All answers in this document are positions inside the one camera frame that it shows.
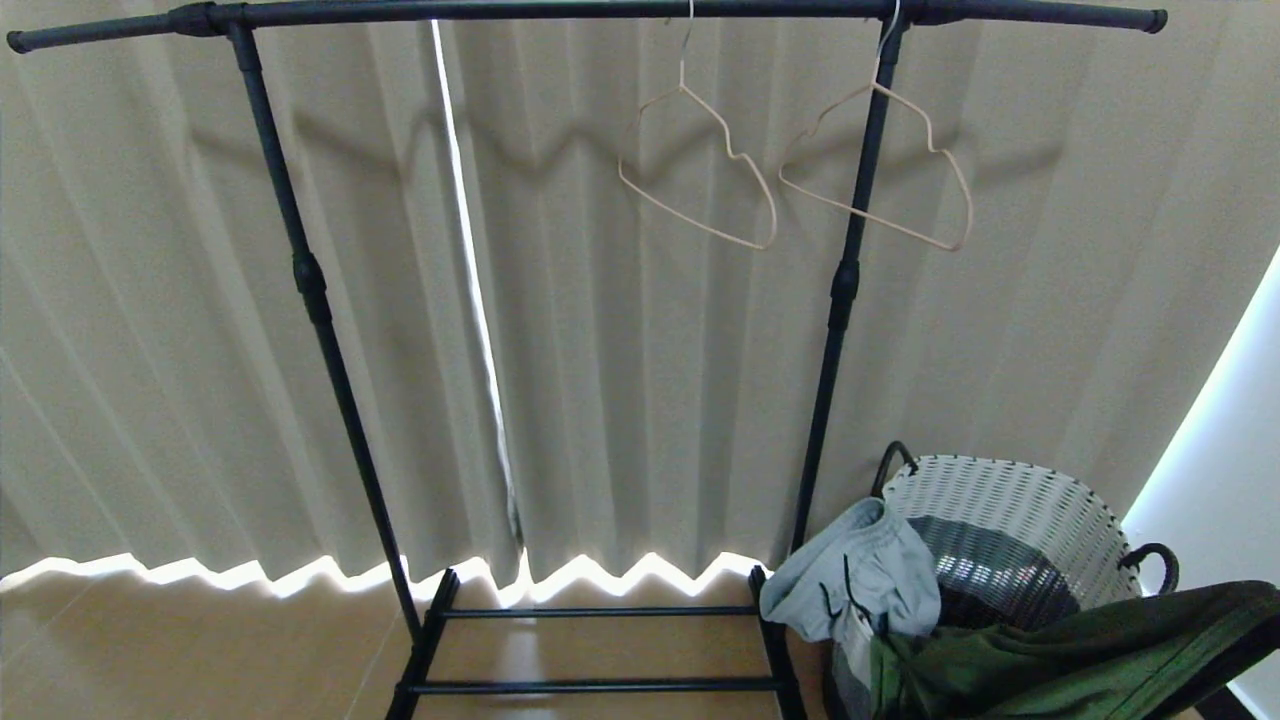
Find pale grey shorts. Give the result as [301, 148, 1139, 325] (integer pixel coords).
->
[759, 497, 944, 716]

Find pink clothes hanger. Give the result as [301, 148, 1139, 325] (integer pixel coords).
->
[617, 0, 779, 252]
[777, 0, 975, 253]

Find black clothes rack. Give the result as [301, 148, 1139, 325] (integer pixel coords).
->
[5, 0, 1169, 720]

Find green long-sleeved shirt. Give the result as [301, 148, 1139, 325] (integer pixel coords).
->
[868, 580, 1280, 720]

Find beige curtain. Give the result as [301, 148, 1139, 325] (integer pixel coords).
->
[0, 0, 1280, 606]

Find white laundry basket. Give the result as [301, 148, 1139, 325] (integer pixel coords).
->
[822, 440, 1182, 720]

